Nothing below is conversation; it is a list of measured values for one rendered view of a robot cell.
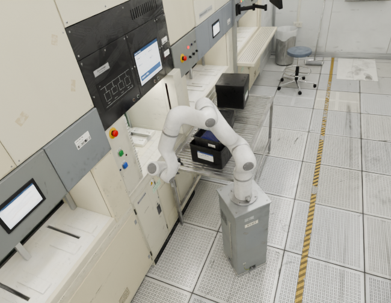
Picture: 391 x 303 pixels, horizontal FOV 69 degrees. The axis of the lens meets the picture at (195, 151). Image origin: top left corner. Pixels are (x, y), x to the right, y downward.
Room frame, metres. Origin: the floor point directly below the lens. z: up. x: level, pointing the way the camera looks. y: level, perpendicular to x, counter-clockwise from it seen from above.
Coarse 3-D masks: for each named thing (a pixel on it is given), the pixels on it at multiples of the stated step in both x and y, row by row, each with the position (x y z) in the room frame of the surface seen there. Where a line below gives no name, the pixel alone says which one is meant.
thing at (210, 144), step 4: (196, 132) 1.83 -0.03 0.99; (200, 132) 1.86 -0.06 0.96; (204, 132) 1.90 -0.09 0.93; (196, 136) 1.78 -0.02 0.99; (200, 136) 1.85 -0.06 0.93; (196, 140) 1.78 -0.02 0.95; (200, 140) 1.75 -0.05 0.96; (204, 140) 1.73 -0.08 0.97; (208, 140) 1.71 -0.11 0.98; (196, 144) 1.78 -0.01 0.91; (200, 144) 1.76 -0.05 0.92; (204, 144) 1.74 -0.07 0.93; (208, 144) 1.71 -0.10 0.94; (212, 144) 1.69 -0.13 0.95; (216, 144) 1.67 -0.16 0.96; (220, 144) 1.68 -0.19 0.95; (212, 148) 1.69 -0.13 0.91; (216, 148) 1.68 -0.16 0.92; (220, 148) 1.68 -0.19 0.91
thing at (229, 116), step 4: (220, 112) 2.28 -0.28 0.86; (224, 112) 2.27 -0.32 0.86; (228, 112) 2.26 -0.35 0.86; (232, 112) 2.25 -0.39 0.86; (224, 116) 2.21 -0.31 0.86; (228, 116) 2.20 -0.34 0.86; (232, 116) 2.19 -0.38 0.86; (228, 120) 2.13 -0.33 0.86; (232, 120) 2.18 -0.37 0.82; (232, 124) 2.17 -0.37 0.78
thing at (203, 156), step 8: (192, 144) 1.76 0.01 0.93; (192, 152) 1.76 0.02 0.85; (200, 152) 1.72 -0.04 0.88; (208, 152) 1.68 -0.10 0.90; (216, 152) 1.64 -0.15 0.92; (224, 152) 1.66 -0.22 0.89; (192, 160) 1.77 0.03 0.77; (200, 160) 1.72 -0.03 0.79; (208, 160) 1.68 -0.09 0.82; (216, 160) 1.64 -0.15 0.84; (224, 160) 1.66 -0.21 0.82
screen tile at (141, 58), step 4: (140, 56) 1.80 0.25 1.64; (144, 56) 1.83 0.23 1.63; (140, 60) 1.79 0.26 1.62; (148, 60) 1.86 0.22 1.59; (144, 64) 1.82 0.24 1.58; (148, 64) 1.85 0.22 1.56; (140, 68) 1.77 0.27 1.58; (144, 68) 1.81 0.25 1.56; (148, 68) 1.84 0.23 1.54; (140, 72) 1.76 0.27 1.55
